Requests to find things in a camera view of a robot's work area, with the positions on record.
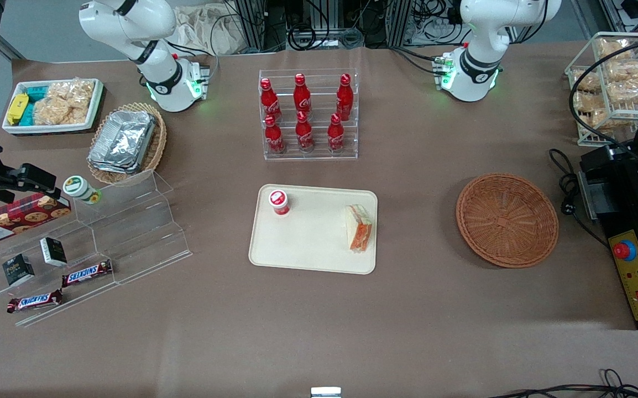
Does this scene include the triangular sandwich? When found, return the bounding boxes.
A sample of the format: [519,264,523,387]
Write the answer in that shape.
[345,204,374,254]

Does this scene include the round brown wicker basket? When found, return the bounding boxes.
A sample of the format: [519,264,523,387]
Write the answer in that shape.
[456,174,559,269]

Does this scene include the oval light wicker basket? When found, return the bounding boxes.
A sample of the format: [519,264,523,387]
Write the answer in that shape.
[87,102,168,185]

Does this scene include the beige plastic tray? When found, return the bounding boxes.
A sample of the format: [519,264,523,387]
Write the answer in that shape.
[248,184,379,275]

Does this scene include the clear bag of pastries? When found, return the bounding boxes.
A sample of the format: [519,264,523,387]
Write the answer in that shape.
[573,91,610,113]
[604,58,638,103]
[572,69,602,92]
[590,108,630,131]
[595,38,635,61]

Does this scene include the red cookie box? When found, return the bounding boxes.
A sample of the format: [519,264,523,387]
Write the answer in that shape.
[0,192,72,247]

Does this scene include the black countertop machine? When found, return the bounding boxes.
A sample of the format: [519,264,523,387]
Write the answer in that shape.
[576,145,638,331]

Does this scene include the green white lidded jar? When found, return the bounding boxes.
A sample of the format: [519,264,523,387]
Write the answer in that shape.
[63,176,102,206]

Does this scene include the white rectangular plastic bin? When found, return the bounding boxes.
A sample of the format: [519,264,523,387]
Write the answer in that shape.
[2,78,104,135]

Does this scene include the yellow snack packet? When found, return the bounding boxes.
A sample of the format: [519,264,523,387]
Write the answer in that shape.
[7,93,30,125]

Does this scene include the small black carton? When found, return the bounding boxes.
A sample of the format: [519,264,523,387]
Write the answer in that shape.
[40,237,69,268]
[2,253,36,287]

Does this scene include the clear bag of crackers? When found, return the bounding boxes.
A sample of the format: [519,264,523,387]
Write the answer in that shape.
[34,78,95,126]

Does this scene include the teal snack packet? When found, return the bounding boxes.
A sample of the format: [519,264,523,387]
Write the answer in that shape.
[22,85,50,127]

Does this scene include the stacked aluminium foil containers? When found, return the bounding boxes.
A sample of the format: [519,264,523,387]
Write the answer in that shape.
[87,109,157,175]

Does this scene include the Snickers chocolate bar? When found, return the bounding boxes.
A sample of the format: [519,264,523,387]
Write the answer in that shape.
[7,289,64,315]
[62,259,113,288]

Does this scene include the clear acrylic stepped display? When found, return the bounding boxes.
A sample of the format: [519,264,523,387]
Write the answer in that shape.
[0,169,193,328]

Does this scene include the crumpled beige cloth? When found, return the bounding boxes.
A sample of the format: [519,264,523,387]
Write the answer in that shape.
[171,4,242,56]

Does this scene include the red cola bottle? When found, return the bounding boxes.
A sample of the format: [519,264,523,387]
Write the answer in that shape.
[264,115,286,155]
[294,74,312,117]
[328,113,346,153]
[336,74,354,122]
[296,111,315,153]
[260,78,283,122]

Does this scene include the red white lidded cup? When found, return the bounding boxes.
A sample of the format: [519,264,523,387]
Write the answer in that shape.
[268,189,291,217]

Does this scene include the clear acrylic bottle rack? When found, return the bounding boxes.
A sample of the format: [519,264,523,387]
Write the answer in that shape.
[258,68,359,161]

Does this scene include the white wire rack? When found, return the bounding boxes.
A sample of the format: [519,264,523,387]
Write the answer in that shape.
[565,32,638,148]

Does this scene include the black power cable with plug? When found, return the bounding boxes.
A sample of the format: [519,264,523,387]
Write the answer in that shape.
[548,148,610,248]

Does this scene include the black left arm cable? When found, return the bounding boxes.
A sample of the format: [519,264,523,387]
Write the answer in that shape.
[568,33,638,168]

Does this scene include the black cable at table edge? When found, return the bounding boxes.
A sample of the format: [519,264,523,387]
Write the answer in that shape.
[488,369,638,398]

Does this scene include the aluminium profile frame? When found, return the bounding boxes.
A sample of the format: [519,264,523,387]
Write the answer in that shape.
[233,0,287,54]

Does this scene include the coiled black cable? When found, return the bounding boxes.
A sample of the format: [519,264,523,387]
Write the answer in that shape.
[287,23,317,51]

